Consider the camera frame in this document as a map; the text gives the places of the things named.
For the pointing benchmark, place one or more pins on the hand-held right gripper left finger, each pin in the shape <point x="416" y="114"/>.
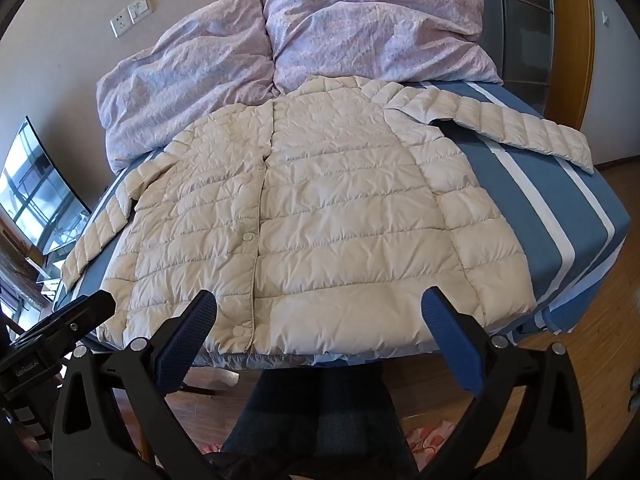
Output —
<point x="192" y="332"/>

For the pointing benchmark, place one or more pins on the small white wall socket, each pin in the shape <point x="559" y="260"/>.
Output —
<point x="606" y="19"/>

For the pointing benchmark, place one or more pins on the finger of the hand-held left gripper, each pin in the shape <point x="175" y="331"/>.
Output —
<point x="75" y="317"/>

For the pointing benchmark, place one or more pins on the flat screen television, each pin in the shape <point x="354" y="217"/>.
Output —
<point x="40" y="190"/>

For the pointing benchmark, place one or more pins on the cream quilted down jacket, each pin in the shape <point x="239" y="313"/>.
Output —
<point x="325" y="210"/>

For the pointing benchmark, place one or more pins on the pink floral pillow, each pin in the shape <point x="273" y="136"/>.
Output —
<point x="370" y="30"/>
<point x="190" y="65"/>

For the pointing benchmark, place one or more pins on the pink floral slipper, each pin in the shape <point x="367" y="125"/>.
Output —
<point x="425" y="439"/>
<point x="209" y="448"/>

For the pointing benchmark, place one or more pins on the white wall light switch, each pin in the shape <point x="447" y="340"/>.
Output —
<point x="139" y="5"/>

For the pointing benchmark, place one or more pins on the wooden door frame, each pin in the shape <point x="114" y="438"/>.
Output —
<point x="570" y="20"/>

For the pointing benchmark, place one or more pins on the blue white striped bed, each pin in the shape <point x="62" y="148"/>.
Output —
<point x="525" y="200"/>

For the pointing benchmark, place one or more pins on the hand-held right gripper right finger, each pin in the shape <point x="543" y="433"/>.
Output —
<point x="450" y="340"/>

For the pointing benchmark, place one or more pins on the person's dark trouser legs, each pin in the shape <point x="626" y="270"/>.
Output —
<point x="310" y="425"/>

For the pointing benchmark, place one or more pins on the frosted glass door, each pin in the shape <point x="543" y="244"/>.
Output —
<point x="510" y="20"/>

